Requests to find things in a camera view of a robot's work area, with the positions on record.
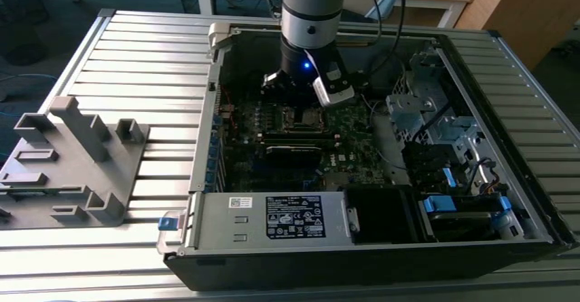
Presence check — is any silver CPU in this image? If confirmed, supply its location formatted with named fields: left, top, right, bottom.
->
left=301, top=108, right=325, bottom=127

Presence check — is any metal socket cover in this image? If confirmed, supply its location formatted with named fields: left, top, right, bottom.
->
left=284, top=104, right=331, bottom=130

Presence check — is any CPU socket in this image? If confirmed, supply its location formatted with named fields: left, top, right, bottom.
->
left=281, top=102, right=336, bottom=135

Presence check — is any black graphics card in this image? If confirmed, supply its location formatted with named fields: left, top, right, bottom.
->
left=265, top=145, right=324, bottom=168

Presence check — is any green motherboard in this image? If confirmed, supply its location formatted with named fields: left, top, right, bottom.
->
left=217, top=83, right=400, bottom=194

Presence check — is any metal drive cage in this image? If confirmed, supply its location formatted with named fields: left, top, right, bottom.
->
left=385, top=52, right=483, bottom=147

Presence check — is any grey power supply unit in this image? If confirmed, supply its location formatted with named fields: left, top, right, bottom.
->
left=189, top=191, right=353, bottom=249

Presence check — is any blue case latch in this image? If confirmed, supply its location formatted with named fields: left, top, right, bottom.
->
left=158, top=215, right=182, bottom=231

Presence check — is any black hard disk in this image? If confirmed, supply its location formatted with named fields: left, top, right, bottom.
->
left=428, top=212, right=496, bottom=242

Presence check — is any wooden cabinet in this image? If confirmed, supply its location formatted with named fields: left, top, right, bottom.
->
left=455, top=0, right=580, bottom=71

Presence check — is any grey parts rack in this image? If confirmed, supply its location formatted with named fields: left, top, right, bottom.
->
left=0, top=95, right=151, bottom=230

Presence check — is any black PC case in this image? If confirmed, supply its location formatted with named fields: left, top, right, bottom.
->
left=155, top=22, right=580, bottom=292

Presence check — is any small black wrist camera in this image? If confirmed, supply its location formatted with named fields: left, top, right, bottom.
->
left=261, top=71, right=285, bottom=96

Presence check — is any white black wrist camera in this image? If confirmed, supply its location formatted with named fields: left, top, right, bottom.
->
left=312, top=60, right=357, bottom=108

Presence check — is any black drive cable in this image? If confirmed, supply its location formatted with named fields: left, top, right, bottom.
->
left=413, top=103, right=452, bottom=145

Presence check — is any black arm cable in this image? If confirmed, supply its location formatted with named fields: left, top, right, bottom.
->
left=360, top=0, right=407, bottom=79

